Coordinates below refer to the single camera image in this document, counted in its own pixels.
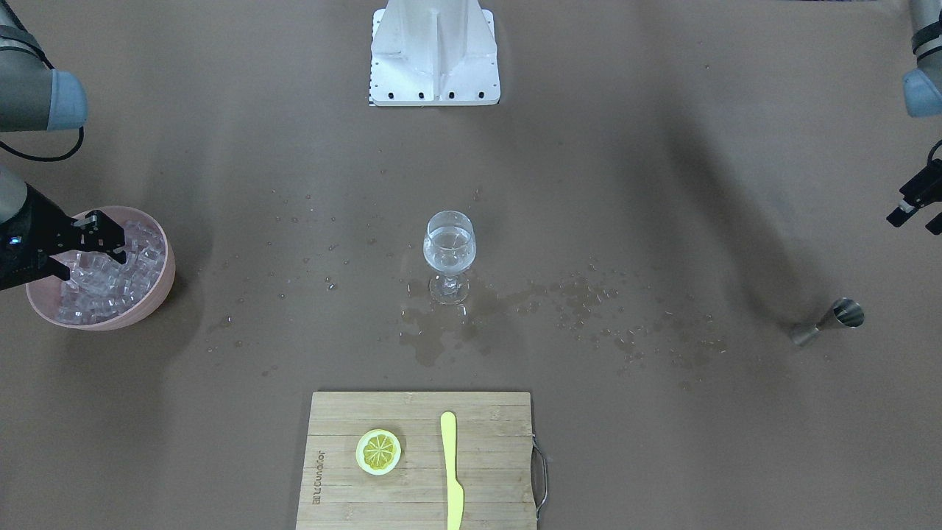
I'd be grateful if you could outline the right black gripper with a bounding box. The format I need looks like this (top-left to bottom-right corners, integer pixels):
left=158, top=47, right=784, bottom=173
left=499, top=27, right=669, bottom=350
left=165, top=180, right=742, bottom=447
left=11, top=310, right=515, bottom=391
left=1, top=185, right=127, bottom=290

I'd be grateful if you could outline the steel jigger cup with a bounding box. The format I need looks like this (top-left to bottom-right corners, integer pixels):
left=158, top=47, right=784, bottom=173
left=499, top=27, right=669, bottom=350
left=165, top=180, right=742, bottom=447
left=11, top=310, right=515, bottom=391
left=788, top=297, right=865, bottom=347

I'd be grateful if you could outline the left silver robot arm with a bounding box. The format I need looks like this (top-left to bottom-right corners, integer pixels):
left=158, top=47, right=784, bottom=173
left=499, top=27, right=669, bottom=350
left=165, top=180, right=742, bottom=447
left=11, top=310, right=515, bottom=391
left=902, top=1, right=941, bottom=118

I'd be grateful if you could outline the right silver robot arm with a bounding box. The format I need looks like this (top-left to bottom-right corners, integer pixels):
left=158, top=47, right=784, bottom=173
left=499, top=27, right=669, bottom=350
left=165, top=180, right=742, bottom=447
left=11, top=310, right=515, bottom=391
left=1, top=4, right=127, bottom=289

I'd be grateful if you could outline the pink bowl of ice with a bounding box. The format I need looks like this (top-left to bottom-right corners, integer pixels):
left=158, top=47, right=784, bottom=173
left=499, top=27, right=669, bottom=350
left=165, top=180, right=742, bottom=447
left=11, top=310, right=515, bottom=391
left=26, top=207, right=176, bottom=331

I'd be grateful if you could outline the clear wine glass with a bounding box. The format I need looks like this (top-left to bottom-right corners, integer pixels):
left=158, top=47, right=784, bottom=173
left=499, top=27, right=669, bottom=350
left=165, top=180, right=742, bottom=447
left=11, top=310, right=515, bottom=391
left=423, top=211, right=477, bottom=305

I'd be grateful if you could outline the yellow lemon slice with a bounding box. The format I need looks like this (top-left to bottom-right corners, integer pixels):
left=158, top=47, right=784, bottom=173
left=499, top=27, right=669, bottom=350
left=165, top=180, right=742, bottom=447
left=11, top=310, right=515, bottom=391
left=355, top=429, right=403, bottom=476

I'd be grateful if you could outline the yellow plastic knife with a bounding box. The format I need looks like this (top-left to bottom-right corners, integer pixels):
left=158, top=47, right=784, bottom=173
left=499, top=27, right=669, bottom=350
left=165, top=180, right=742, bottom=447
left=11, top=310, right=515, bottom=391
left=440, top=411, right=465, bottom=529

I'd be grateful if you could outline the bamboo cutting board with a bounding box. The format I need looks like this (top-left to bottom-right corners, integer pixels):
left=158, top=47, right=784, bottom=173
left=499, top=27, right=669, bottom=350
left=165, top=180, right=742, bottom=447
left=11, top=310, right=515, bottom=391
left=295, top=390, right=542, bottom=529

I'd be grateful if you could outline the white camera pillar base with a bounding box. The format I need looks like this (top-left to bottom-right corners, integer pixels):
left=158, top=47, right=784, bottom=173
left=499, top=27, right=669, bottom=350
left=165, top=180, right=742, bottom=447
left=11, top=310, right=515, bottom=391
left=368, top=1, right=501, bottom=107

